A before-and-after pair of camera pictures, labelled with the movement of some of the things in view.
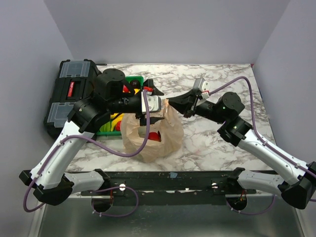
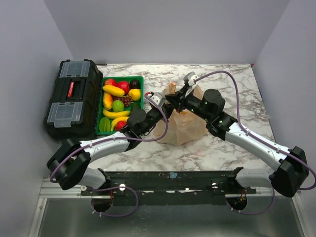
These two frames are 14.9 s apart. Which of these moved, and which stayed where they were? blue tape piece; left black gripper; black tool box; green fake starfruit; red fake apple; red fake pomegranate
Moved: red fake apple; left black gripper
Stayed: red fake pomegranate; green fake starfruit; black tool box; blue tape piece
